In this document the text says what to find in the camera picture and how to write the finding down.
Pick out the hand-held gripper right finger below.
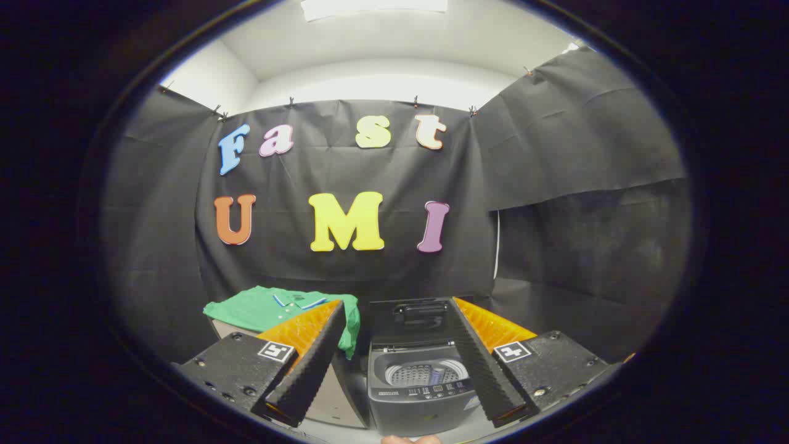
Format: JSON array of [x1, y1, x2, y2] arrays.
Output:
[[448, 297, 618, 429]]

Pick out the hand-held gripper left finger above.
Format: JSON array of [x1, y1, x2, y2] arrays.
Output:
[[178, 300, 347, 428]]

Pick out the grey washing machine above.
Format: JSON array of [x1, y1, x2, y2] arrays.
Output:
[[367, 296, 495, 438]]

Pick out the dark washing machine lid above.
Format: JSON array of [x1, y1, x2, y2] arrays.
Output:
[[369, 297, 476, 347]]

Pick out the green polo shirt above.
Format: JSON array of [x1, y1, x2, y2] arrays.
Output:
[[203, 286, 361, 360]]

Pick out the black backdrop cloth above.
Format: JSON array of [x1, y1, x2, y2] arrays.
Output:
[[102, 46, 692, 366]]

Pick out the white ceiling light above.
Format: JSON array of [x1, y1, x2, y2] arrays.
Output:
[[300, 0, 449, 23]]

